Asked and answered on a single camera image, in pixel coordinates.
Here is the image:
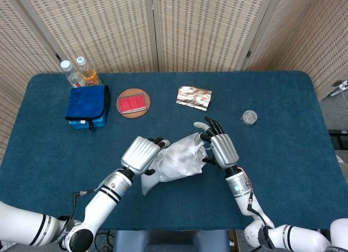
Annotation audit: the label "blue-grey chair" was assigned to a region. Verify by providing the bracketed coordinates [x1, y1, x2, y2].
[113, 230, 231, 252]

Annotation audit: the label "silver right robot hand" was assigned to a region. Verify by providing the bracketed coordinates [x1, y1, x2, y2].
[193, 116, 240, 170]

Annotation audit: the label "black floor stand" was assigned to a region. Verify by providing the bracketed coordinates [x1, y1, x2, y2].
[328, 128, 348, 149]

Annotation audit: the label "white floor cloth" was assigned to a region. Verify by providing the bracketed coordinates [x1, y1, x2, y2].
[0, 239, 17, 250]

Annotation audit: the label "white power strip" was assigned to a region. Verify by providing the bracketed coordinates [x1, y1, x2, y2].
[330, 79, 348, 96]

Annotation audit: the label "clear water bottle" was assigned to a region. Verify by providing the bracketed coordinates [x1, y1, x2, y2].
[60, 60, 87, 89]

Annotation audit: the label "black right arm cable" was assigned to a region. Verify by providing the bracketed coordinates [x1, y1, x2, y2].
[246, 192, 275, 249]

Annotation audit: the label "clear case with red insert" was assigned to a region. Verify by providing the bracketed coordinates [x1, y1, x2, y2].
[116, 93, 151, 114]

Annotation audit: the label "translucent white plastic bag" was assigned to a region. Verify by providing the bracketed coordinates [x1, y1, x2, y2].
[140, 132, 209, 196]

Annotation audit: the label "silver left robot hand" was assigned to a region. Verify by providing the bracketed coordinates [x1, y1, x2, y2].
[120, 136, 171, 176]

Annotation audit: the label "blue felt table cover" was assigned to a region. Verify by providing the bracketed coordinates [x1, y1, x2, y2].
[0, 71, 348, 232]

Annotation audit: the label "orange juice bottle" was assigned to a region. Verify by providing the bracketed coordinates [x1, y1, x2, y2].
[76, 56, 103, 87]

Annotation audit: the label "red card on coaster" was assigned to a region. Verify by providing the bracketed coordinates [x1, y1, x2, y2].
[116, 88, 152, 119]

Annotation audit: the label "woven folding screen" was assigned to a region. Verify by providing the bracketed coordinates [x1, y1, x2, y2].
[0, 0, 348, 165]

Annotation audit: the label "small clear round jar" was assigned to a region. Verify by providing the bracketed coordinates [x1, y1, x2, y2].
[241, 109, 258, 127]

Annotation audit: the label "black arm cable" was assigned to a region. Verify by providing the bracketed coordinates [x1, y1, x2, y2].
[246, 192, 275, 249]
[58, 188, 97, 228]

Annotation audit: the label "brown wooden board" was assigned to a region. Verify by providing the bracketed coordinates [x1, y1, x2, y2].
[228, 230, 240, 252]

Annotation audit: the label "black floor cables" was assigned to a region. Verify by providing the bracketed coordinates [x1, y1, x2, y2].
[96, 230, 116, 252]

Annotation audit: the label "white garment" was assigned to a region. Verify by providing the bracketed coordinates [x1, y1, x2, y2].
[160, 133, 212, 182]

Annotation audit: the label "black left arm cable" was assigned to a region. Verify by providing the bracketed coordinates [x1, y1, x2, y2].
[58, 188, 97, 228]

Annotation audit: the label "blue towel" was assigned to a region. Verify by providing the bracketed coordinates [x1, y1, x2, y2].
[64, 84, 110, 131]

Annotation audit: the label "blue cardboard box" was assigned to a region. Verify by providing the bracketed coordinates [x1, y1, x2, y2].
[69, 110, 108, 130]

